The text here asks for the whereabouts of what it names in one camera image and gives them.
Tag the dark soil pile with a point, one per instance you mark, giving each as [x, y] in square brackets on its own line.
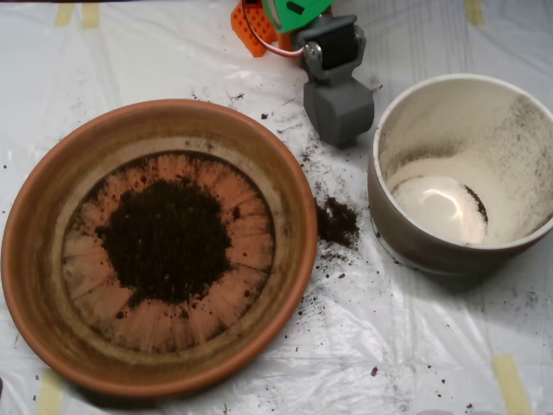
[168, 242]

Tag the spilled dark soil heap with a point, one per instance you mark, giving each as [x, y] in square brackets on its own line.
[337, 225]

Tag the terracotta plant saucer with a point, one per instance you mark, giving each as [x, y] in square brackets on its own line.
[294, 242]

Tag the dark soil in pot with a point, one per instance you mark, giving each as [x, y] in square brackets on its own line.
[481, 207]

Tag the white ceramic pot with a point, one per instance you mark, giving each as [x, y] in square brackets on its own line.
[432, 259]

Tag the beige masking tape strip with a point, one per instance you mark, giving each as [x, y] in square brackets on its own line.
[90, 15]
[512, 384]
[474, 12]
[49, 397]
[64, 14]

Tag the clear white plastic sheet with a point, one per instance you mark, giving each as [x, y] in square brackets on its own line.
[432, 324]

